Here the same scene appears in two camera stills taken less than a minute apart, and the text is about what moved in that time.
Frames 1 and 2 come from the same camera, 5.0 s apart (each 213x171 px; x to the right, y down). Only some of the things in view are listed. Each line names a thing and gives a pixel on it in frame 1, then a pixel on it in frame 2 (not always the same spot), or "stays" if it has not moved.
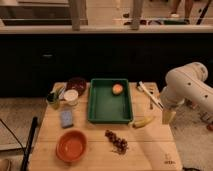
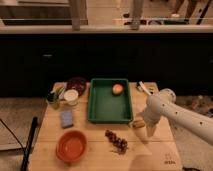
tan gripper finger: [167, 116] → [150, 130]
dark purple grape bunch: [120, 144] stays
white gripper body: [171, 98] → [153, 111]
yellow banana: [144, 122] stays
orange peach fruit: [117, 89] stays
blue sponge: [66, 118] stays
